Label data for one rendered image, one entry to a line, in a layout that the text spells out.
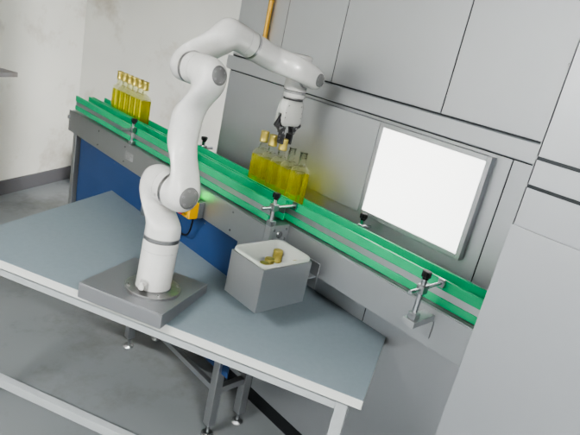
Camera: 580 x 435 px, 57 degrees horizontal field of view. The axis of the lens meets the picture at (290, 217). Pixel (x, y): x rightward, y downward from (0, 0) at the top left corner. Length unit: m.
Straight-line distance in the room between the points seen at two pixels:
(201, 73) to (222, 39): 0.15
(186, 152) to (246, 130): 0.81
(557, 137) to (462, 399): 0.67
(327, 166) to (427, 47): 0.57
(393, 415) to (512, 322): 0.89
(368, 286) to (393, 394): 0.49
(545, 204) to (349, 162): 0.91
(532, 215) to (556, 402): 0.42
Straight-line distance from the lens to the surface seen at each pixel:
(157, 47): 4.96
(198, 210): 2.23
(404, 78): 1.94
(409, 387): 2.06
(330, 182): 2.09
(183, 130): 1.72
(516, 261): 1.34
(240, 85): 2.55
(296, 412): 2.51
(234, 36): 1.78
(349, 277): 1.83
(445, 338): 1.66
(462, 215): 1.78
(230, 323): 1.89
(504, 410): 1.45
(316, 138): 2.14
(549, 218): 1.30
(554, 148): 1.29
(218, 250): 2.23
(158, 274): 1.85
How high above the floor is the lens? 1.70
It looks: 18 degrees down
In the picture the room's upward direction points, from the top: 13 degrees clockwise
